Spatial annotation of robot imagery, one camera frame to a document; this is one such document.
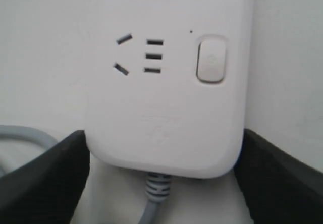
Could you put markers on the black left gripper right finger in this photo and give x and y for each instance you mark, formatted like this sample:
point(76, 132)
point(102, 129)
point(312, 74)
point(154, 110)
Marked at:
point(277, 188)

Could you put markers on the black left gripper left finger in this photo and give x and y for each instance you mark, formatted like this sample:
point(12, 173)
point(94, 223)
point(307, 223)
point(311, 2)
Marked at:
point(48, 188)

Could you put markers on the white five-outlet power strip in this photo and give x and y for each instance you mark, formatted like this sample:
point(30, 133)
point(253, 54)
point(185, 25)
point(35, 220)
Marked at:
point(167, 84)

